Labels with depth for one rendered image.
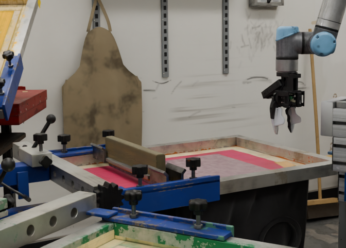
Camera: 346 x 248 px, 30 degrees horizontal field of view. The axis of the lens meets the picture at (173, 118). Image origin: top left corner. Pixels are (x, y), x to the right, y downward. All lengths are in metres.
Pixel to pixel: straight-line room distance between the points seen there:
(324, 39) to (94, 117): 2.24
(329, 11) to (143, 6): 2.27
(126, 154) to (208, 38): 2.55
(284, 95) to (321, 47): 0.23
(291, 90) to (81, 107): 2.01
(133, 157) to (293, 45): 0.66
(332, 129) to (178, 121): 2.72
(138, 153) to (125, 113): 2.23
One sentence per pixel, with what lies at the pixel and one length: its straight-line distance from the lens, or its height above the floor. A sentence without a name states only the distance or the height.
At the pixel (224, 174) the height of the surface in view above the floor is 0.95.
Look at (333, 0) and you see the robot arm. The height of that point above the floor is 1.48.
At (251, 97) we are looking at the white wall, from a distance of 4.67.
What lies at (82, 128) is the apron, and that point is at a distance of 3.98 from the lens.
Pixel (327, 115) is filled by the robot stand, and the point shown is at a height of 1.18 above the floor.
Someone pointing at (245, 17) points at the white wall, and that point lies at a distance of 4.61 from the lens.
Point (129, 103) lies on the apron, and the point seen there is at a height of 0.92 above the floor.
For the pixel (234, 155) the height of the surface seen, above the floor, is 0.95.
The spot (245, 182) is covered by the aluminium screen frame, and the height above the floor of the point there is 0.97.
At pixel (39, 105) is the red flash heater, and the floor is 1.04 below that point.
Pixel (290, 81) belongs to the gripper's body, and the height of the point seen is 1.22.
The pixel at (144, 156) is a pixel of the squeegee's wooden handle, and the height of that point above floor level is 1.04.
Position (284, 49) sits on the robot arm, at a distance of 2.19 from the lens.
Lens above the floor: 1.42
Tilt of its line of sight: 8 degrees down
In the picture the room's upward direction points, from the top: 1 degrees counter-clockwise
